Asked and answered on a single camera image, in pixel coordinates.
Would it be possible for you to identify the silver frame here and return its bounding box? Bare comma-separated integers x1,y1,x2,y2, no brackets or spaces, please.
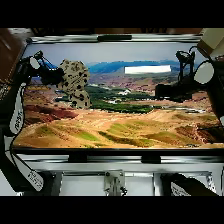
0,32,224,197

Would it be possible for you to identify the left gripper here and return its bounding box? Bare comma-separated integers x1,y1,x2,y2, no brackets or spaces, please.
39,66,66,86

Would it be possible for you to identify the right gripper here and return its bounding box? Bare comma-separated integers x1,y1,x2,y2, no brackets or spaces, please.
154,82,195,103

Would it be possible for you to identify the white black-dotted shirt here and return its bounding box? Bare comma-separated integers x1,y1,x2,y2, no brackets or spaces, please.
55,58,93,110

